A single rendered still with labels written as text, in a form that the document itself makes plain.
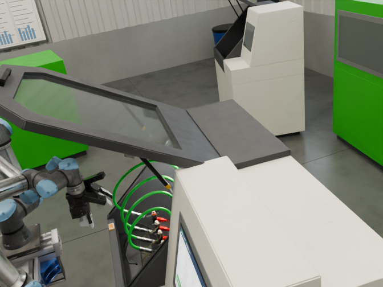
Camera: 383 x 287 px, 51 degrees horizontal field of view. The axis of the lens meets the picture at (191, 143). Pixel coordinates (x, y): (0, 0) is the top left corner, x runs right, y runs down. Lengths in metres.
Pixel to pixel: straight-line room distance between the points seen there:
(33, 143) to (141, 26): 4.02
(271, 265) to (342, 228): 0.34
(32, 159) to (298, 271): 4.58
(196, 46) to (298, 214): 7.63
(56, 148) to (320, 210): 4.33
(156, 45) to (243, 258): 7.64
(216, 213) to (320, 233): 0.33
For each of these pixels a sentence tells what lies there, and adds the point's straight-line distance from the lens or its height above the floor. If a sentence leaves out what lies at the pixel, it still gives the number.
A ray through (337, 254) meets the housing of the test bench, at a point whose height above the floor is 1.47.
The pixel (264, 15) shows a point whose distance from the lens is 4.56.
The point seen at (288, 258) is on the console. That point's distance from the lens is 1.13.
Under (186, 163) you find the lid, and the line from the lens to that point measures 1.55.
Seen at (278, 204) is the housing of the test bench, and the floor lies 1.47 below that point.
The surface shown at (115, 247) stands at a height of 0.95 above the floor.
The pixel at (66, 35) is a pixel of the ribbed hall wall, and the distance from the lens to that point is 8.27.
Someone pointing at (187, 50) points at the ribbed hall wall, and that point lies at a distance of 8.80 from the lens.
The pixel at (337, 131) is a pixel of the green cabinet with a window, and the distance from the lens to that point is 4.96.
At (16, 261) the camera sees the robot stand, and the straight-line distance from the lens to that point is 2.40.
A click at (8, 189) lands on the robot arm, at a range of 1.74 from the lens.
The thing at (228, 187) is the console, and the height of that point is 1.55.
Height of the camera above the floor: 2.33
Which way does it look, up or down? 27 degrees down
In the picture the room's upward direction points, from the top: 9 degrees counter-clockwise
